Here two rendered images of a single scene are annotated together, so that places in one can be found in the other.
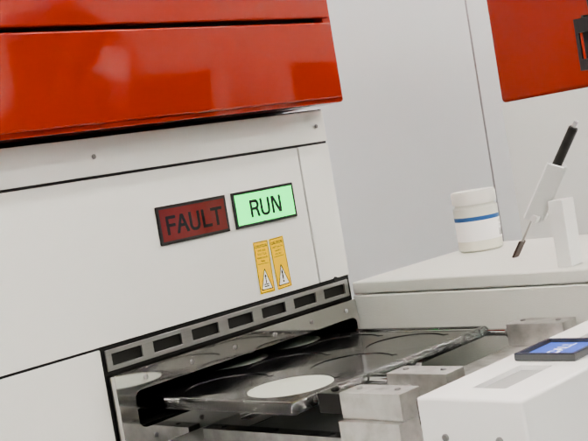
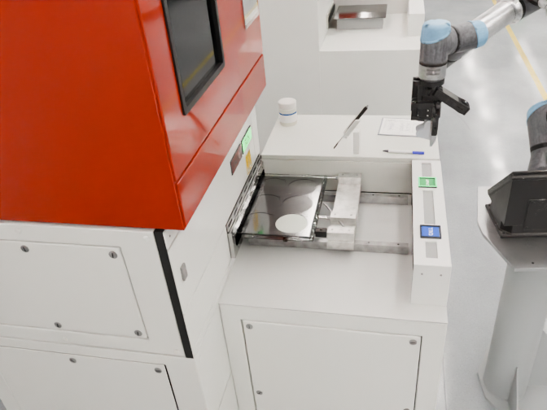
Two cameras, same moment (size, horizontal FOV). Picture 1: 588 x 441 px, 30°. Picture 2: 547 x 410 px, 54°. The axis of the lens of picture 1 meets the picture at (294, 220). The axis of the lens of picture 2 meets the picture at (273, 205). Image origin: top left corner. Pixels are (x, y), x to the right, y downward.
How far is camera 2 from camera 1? 103 cm
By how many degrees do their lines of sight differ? 41
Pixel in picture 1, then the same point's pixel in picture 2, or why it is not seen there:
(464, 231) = (285, 119)
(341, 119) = not seen: outside the picture
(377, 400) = (343, 235)
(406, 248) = not seen: hidden behind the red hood
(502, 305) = (330, 167)
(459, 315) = (311, 168)
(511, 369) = (425, 244)
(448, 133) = not seen: outside the picture
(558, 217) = (356, 137)
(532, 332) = (348, 180)
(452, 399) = (426, 265)
